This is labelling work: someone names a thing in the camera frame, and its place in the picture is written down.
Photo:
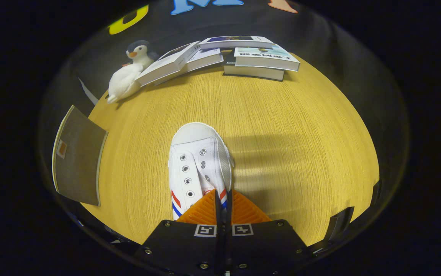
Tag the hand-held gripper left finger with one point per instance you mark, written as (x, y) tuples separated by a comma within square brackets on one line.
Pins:
[(217, 214)]

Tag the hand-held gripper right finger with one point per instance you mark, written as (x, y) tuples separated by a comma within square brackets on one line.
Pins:
[(228, 214)]

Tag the white canvas shoe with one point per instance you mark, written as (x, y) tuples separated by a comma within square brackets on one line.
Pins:
[(197, 147)]

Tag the grey fabric storage box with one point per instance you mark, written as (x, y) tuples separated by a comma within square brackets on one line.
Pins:
[(78, 157)]

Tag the thick white book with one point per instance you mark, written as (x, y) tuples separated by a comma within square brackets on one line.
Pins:
[(253, 73)]

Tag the plain white book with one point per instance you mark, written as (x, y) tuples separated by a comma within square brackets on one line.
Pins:
[(205, 59)]

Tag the white book with dark photo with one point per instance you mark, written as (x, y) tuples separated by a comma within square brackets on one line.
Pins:
[(166, 65)]

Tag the book with teal cover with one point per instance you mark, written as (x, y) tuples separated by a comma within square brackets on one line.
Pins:
[(266, 59)]

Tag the white round plush toy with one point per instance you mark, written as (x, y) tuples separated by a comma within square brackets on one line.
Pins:
[(122, 82)]

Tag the book with blue cover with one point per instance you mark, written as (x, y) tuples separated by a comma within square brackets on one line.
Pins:
[(235, 41)]

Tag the small penguin plush toy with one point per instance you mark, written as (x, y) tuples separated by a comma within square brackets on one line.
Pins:
[(140, 51)]

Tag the black backdrop cloth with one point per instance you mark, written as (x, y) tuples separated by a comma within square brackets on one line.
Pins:
[(339, 57)]

